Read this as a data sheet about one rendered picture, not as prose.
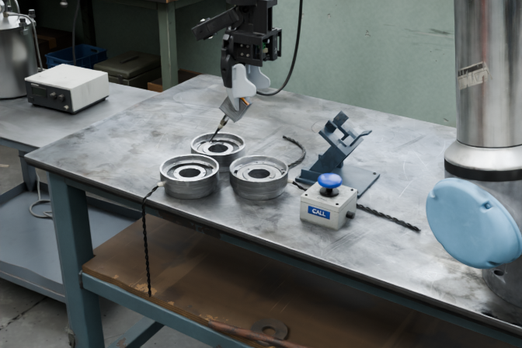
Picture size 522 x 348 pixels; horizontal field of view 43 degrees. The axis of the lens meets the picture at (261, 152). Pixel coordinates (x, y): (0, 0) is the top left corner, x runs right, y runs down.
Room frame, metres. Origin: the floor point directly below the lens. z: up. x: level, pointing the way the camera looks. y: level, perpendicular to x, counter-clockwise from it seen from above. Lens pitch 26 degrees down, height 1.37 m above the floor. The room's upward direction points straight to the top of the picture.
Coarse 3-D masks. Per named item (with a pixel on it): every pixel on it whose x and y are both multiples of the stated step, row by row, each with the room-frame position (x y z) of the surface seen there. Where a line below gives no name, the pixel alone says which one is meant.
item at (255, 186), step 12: (252, 156) 1.10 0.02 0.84; (264, 156) 1.10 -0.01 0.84; (240, 168) 1.07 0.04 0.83; (252, 168) 1.07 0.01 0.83; (264, 168) 1.07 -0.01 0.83; (276, 168) 1.08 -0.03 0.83; (240, 180) 1.01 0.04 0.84; (252, 180) 1.00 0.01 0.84; (264, 180) 1.00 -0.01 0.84; (276, 180) 1.01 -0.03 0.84; (240, 192) 1.02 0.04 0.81; (252, 192) 1.00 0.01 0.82; (264, 192) 1.00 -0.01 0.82; (276, 192) 1.01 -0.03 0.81
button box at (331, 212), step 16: (304, 192) 0.95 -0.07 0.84; (320, 192) 0.95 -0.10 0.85; (336, 192) 0.95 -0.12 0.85; (352, 192) 0.95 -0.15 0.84; (304, 208) 0.94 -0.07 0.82; (320, 208) 0.92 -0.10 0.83; (336, 208) 0.91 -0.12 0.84; (352, 208) 0.95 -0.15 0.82; (320, 224) 0.92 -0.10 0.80; (336, 224) 0.91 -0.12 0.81
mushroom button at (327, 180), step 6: (324, 174) 0.96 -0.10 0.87; (330, 174) 0.96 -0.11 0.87; (318, 180) 0.95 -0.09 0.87; (324, 180) 0.94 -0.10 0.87; (330, 180) 0.94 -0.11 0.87; (336, 180) 0.94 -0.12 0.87; (342, 180) 0.95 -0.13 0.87; (324, 186) 0.94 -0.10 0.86; (330, 186) 0.93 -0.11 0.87; (336, 186) 0.94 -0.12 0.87
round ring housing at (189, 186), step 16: (176, 160) 1.09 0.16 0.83; (192, 160) 1.10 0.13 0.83; (208, 160) 1.09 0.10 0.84; (160, 176) 1.04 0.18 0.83; (176, 176) 1.04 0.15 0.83; (192, 176) 1.07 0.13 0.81; (208, 176) 1.01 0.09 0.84; (176, 192) 1.00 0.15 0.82; (192, 192) 1.00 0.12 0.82; (208, 192) 1.02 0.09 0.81
